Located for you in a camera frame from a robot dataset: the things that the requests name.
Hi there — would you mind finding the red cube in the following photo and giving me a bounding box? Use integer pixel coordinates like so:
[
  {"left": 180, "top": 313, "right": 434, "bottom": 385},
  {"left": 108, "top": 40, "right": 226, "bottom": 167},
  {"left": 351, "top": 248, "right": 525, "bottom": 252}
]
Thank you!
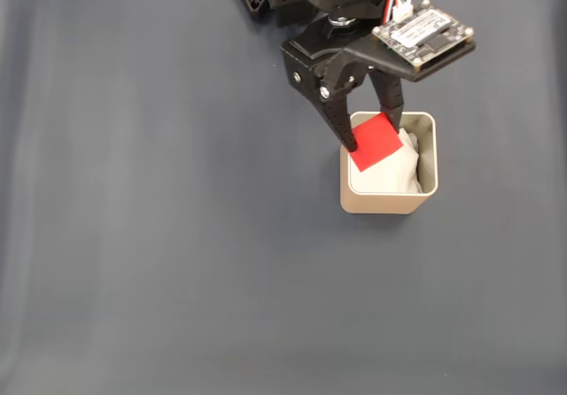
[{"left": 348, "top": 112, "right": 405, "bottom": 174}]

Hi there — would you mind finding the beige square box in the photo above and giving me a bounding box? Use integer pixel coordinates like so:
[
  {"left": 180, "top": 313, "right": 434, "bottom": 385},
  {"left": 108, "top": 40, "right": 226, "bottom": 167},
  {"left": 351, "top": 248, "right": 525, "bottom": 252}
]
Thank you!
[{"left": 339, "top": 111, "right": 439, "bottom": 215}]

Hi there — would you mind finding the white crumpled tissue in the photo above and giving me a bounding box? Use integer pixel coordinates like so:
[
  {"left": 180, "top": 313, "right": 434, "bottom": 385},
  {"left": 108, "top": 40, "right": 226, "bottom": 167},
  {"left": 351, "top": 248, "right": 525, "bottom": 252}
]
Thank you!
[{"left": 349, "top": 127, "right": 423, "bottom": 194}]

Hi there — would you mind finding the camera circuit board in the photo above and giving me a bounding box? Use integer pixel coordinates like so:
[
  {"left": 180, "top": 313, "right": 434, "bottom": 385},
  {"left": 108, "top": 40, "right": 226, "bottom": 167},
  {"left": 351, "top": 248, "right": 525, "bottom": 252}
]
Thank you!
[{"left": 370, "top": 0, "right": 476, "bottom": 70}]

